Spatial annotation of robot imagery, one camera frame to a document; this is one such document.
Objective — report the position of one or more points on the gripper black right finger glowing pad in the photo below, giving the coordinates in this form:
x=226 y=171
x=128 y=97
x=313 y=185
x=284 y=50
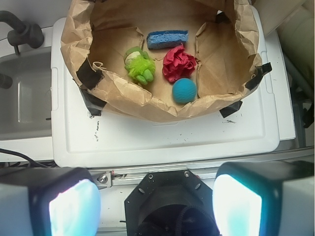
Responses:
x=272 y=198

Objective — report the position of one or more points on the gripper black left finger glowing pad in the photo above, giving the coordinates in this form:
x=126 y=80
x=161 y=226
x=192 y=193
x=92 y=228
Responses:
x=48 y=202

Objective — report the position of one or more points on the blue sponge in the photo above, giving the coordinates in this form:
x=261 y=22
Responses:
x=166 y=39

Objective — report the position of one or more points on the white plastic bin lid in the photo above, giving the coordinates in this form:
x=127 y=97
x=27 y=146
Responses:
x=112 y=140

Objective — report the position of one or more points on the black tape strip lower right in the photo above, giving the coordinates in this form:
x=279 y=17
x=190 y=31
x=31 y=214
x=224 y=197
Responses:
x=231 y=109

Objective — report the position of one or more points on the black tape strip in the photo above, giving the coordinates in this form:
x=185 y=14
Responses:
x=221 y=18
x=94 y=105
x=260 y=72
x=231 y=109
x=87 y=76

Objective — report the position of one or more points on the grey sink basin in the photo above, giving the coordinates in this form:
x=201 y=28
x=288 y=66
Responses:
x=25 y=95

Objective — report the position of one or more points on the black tape strip lower left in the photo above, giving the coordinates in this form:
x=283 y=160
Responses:
x=94 y=105

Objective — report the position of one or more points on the teal textured ball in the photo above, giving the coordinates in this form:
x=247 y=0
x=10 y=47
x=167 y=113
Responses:
x=184 y=91

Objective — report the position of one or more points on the crumpled red paper ball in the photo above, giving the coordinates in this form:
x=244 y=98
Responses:
x=178 y=64

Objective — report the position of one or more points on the green fuzzy plush toy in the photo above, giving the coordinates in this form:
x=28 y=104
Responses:
x=139 y=65

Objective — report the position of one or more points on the brown paper bag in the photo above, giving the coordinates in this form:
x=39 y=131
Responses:
x=226 y=53

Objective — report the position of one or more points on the black faucet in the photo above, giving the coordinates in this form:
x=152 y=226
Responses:
x=22 y=32

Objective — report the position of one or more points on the black tape strip top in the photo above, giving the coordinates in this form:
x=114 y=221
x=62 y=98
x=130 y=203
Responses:
x=221 y=18

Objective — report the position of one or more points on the aluminium rail with bracket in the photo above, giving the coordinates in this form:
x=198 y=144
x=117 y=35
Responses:
x=118 y=178

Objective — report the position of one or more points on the black octagonal camera mount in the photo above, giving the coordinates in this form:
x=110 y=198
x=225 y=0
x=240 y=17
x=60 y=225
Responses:
x=176 y=203

